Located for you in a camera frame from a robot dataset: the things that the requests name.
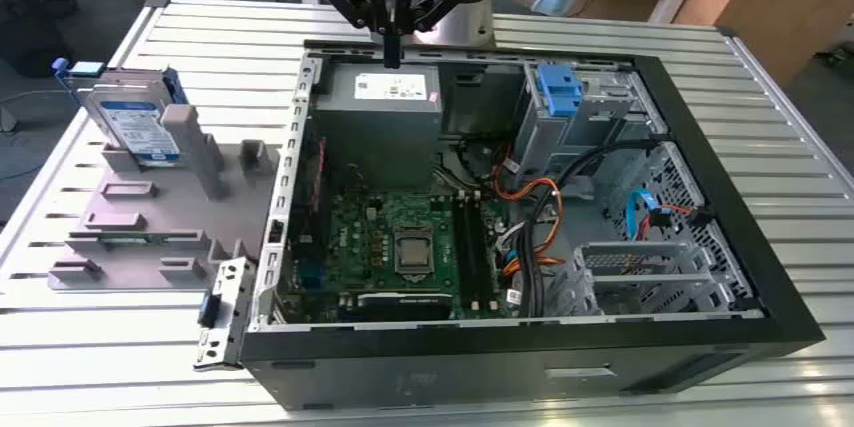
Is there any metal CPU socket cover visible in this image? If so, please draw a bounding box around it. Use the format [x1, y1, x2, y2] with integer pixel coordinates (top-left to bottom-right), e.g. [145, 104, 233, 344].
[389, 223, 443, 283]

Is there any black PC case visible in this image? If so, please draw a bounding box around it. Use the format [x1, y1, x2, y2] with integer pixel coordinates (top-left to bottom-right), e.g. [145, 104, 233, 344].
[236, 39, 827, 411]

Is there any red power wire black connector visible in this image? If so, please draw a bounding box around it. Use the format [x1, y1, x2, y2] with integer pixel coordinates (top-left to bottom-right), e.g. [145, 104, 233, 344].
[663, 204, 716, 229]

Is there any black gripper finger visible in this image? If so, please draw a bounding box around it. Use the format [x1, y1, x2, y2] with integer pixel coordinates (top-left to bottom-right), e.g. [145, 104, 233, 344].
[306, 0, 396, 70]
[392, 0, 469, 70]

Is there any metal disk bay cage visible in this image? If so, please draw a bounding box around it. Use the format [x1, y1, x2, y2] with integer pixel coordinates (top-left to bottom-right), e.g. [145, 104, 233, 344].
[543, 239, 761, 318]

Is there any orange wire bundle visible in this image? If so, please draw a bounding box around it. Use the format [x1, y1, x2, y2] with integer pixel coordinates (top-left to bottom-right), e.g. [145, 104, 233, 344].
[492, 176, 567, 278]

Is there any hard disk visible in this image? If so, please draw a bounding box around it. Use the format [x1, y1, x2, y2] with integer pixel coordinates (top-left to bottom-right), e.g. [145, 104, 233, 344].
[50, 59, 188, 171]

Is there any grey parts rack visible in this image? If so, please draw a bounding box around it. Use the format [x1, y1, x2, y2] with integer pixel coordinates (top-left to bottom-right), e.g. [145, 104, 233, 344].
[46, 103, 285, 293]

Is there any green motherboard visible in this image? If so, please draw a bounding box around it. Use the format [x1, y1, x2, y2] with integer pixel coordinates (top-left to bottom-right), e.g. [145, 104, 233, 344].
[276, 190, 528, 323]

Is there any black RAM slot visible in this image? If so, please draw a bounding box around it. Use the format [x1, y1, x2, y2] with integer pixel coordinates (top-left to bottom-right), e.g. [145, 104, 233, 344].
[469, 190, 500, 311]
[452, 190, 483, 311]

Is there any blue drive bay latch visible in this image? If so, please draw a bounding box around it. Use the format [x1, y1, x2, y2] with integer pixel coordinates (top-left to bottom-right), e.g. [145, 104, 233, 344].
[536, 64, 583, 118]

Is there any metal expansion slot bracket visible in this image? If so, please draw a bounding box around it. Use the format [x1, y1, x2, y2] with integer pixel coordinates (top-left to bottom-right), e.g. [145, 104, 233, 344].
[192, 255, 258, 372]

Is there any green RAM stick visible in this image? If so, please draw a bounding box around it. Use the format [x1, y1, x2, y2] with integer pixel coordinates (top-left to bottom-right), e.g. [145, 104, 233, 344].
[98, 232, 168, 246]

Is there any black graphics card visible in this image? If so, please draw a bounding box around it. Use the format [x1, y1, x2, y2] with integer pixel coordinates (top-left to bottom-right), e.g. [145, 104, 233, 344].
[356, 291, 455, 322]

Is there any blue data wire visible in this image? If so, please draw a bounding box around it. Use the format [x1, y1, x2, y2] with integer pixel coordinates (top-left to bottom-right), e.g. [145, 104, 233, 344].
[624, 186, 673, 242]

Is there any black waste bin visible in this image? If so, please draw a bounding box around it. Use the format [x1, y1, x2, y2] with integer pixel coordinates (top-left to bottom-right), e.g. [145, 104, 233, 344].
[0, 0, 74, 79]

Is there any metal optical drive cage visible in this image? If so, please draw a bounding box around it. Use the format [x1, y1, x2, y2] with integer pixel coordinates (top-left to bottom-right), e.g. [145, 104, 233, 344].
[512, 64, 668, 183]

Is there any yellow black wire bundle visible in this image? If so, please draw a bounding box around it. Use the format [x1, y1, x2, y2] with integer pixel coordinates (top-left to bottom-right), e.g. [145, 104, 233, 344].
[431, 161, 499, 194]

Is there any grey power supply unit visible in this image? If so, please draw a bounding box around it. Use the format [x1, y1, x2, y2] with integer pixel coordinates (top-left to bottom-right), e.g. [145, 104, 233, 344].
[310, 62, 445, 193]

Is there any silver CPU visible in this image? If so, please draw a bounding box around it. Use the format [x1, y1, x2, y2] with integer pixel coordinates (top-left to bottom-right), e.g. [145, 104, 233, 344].
[397, 238, 435, 268]

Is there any thick black case cable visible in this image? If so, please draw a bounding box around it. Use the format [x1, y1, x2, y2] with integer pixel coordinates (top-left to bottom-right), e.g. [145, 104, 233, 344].
[519, 136, 668, 319]

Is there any thin red wire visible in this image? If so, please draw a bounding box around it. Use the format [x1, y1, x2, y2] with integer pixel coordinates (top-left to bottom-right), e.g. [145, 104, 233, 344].
[296, 136, 328, 248]

